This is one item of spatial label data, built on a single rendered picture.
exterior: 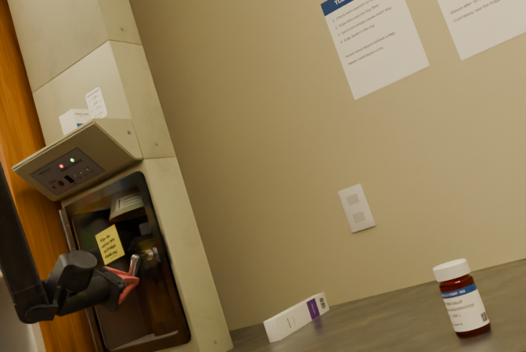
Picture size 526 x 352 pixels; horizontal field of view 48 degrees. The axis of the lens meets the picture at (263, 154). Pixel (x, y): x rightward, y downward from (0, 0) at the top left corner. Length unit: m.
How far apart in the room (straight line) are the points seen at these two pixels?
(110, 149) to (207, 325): 0.45
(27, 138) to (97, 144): 0.36
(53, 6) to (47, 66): 0.15
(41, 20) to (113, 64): 0.29
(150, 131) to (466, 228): 0.77
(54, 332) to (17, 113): 0.58
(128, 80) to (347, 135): 0.57
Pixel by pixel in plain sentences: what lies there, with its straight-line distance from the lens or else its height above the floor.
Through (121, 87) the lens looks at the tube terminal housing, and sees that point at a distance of 1.42.
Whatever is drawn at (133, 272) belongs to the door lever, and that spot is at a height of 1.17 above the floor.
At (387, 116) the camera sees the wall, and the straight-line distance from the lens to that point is 1.51.
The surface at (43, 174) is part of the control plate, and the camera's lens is 1.52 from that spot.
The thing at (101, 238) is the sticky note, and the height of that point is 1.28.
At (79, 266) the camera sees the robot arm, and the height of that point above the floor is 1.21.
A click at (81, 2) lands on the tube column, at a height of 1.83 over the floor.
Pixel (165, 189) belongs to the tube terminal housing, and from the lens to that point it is 1.39.
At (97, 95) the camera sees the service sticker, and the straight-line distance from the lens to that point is 1.48.
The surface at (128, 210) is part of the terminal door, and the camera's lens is 1.40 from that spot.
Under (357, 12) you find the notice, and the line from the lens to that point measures 1.57.
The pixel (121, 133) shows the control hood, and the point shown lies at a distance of 1.36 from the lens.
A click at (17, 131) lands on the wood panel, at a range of 1.67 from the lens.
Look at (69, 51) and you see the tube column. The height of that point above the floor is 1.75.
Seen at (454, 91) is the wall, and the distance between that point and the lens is 1.46.
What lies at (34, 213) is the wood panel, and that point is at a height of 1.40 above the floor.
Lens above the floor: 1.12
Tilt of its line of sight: 9 degrees up
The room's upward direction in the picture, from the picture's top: 18 degrees counter-clockwise
